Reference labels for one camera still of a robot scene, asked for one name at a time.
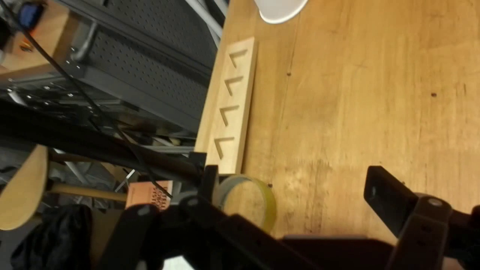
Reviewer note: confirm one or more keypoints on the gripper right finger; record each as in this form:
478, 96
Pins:
390, 198

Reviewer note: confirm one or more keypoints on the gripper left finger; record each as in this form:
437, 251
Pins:
210, 232

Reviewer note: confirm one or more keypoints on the roll of clear tape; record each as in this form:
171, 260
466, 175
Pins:
268, 202

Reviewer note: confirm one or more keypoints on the orange cardboard box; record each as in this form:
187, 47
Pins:
144, 193

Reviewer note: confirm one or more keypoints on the wooden board with angled slots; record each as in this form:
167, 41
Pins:
234, 112

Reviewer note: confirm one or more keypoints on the black bag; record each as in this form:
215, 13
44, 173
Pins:
56, 240

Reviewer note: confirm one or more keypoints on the black perforated metal rack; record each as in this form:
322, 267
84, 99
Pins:
150, 71

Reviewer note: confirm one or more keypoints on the wooden stool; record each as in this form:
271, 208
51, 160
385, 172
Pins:
22, 191

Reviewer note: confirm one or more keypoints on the white round dish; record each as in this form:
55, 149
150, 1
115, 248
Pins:
279, 9

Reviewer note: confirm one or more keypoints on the wooden side table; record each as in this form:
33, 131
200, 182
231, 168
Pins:
45, 41

